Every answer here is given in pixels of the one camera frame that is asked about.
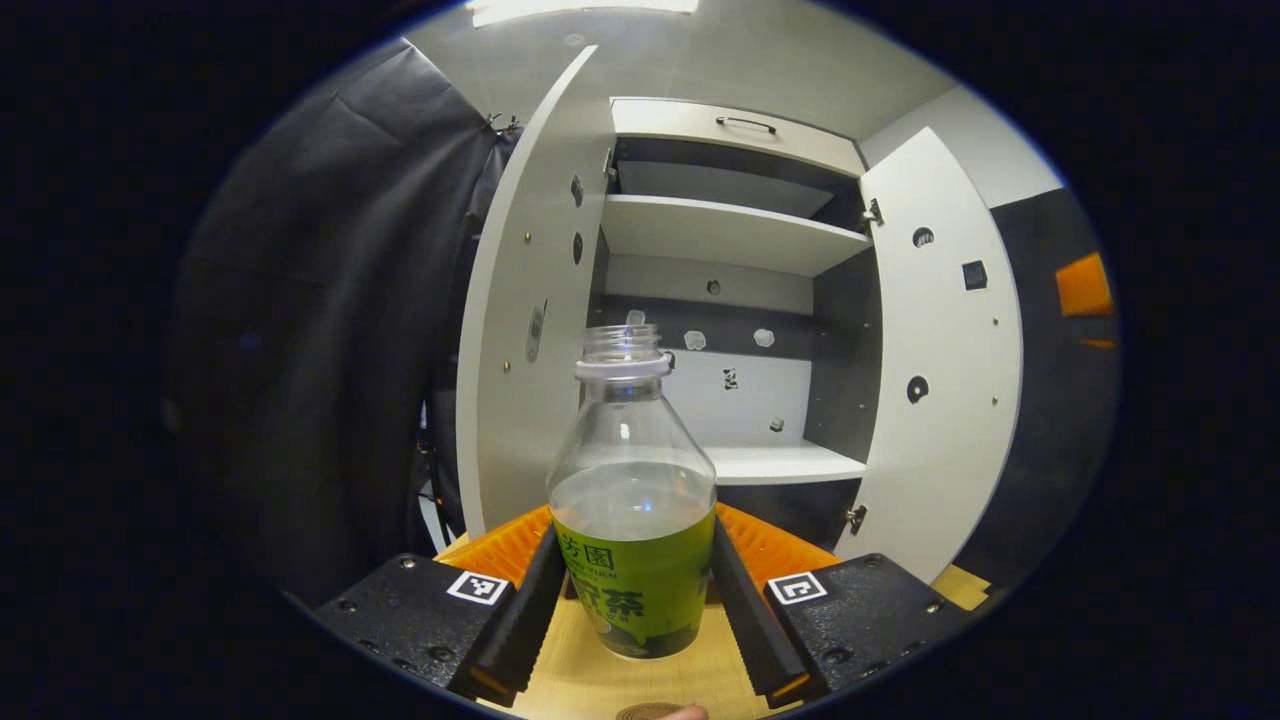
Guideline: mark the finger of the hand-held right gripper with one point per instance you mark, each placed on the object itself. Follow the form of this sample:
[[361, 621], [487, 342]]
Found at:
[[1085, 285], [1098, 343]]

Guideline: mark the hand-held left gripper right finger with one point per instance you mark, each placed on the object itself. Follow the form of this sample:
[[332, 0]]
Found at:
[[750, 620]]

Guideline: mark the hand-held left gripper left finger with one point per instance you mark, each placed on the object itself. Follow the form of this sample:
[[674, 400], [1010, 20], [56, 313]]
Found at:
[[515, 630]]

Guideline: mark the clear bottle with green label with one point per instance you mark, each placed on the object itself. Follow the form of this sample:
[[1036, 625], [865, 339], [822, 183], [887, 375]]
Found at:
[[635, 560]]

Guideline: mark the round brown coaster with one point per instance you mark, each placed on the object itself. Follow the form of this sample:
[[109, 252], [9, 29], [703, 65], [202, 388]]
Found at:
[[645, 712]]

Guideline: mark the white and grey cabinet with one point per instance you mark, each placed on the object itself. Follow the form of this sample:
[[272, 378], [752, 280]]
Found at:
[[845, 350]]

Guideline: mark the white cabinet floor board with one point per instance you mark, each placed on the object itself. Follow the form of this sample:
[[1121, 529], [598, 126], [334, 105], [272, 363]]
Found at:
[[785, 462]]

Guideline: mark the white cabinet shelf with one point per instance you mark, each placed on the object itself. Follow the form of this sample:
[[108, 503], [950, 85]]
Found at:
[[720, 230]]

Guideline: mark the white cabinet drawer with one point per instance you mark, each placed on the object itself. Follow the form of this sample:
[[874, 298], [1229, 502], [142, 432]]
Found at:
[[680, 125]]

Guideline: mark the black backdrop cloth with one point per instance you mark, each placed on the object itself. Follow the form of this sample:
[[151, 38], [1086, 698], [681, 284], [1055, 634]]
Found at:
[[320, 320], [1060, 430]]

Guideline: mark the ceiling light panel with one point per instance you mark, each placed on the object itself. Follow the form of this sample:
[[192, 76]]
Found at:
[[580, 8]]

